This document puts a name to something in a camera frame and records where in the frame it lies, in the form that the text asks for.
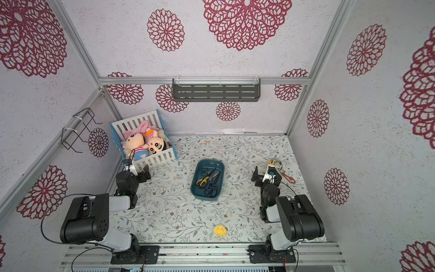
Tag blue handled scissors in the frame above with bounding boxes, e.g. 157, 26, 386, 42
205, 171, 221, 198

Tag teal storage box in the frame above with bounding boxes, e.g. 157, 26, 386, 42
190, 159, 225, 201

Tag large black scissors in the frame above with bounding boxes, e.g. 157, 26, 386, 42
200, 167, 217, 179

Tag yellow black handled scissors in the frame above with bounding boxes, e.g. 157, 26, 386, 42
196, 174, 213, 187

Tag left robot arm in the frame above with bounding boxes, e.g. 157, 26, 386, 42
60, 160, 159, 265

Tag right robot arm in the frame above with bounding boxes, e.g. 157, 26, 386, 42
248, 164, 325, 264

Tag yellow toy with glass ball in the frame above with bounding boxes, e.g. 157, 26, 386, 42
268, 158, 283, 171

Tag red orange small tool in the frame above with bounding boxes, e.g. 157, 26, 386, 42
282, 172, 296, 184

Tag pink plush doll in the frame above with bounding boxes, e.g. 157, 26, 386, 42
122, 121, 150, 160

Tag white blue slatted basket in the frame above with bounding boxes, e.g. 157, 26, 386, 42
110, 109, 178, 175

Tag orange hat plush doll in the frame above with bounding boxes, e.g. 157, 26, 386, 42
145, 129, 168, 155

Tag yellow plush chick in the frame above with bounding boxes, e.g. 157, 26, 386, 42
213, 224, 227, 236

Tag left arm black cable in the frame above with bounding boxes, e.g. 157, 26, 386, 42
40, 193, 113, 272

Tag black wire wall rack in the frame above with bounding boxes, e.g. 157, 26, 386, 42
60, 107, 102, 154

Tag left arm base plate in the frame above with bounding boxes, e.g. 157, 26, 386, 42
111, 245, 160, 265

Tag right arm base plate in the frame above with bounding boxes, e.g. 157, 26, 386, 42
248, 244, 297, 264

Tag aluminium front rail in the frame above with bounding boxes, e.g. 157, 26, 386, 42
60, 242, 347, 272

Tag grey wall shelf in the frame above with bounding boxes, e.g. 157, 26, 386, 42
172, 78, 261, 103

